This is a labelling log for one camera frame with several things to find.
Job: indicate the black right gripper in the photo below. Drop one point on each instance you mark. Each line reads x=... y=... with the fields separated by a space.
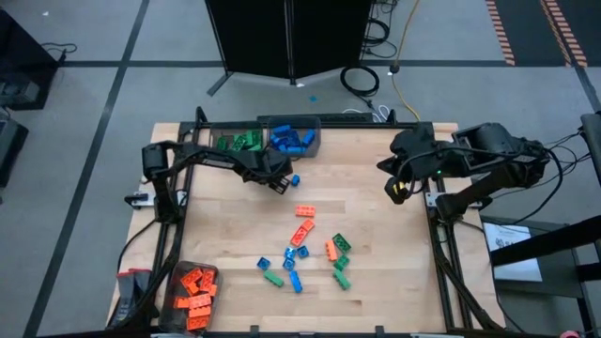
x=418 y=155

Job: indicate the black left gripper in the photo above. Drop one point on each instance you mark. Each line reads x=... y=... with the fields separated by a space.
x=265 y=166

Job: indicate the small yellow piece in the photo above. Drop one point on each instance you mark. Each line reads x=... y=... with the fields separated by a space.
x=399 y=187

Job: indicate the blue 2x2 toy brick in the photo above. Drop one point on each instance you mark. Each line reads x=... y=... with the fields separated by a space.
x=263 y=263
x=303 y=251
x=288 y=264
x=290 y=252
x=295 y=180

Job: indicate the blue 2x4 toy brick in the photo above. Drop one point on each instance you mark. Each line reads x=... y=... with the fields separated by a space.
x=277 y=141
x=308 y=137
x=294 y=139
x=295 y=150
x=296 y=281
x=282 y=130

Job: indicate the green 2x4 toy brick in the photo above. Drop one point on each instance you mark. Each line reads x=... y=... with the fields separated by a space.
x=222 y=142
x=273 y=278
x=342 y=279
x=238 y=142
x=254 y=137
x=342 y=243
x=256 y=147

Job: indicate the grey translucent plastic bin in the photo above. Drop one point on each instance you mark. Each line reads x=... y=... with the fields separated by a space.
x=313 y=151
x=171 y=291
x=213 y=129

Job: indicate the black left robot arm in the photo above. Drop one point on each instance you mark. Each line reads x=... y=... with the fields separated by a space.
x=211 y=159

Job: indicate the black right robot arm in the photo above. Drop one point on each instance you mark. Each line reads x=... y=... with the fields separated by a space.
x=507 y=178

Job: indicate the green 2x2 toy brick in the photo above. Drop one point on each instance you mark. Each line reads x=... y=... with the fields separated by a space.
x=342 y=262

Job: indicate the white paper sheet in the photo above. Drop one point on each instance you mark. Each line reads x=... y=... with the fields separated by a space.
x=516 y=267

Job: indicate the black partition panel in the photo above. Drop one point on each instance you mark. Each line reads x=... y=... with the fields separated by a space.
x=328 y=33
x=253 y=33

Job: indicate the black crossbeam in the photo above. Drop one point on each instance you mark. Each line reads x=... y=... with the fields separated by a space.
x=544 y=244

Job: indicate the black device with red trim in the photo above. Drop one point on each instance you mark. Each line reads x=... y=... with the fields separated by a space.
x=129 y=291

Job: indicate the red round object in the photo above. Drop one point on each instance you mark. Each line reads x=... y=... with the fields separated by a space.
x=570 y=334

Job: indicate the black equipment case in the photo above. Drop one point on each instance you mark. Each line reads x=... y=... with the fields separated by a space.
x=9 y=150

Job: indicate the black cart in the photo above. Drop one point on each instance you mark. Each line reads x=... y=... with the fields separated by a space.
x=23 y=56

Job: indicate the grey metal post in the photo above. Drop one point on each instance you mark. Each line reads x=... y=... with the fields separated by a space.
x=592 y=141

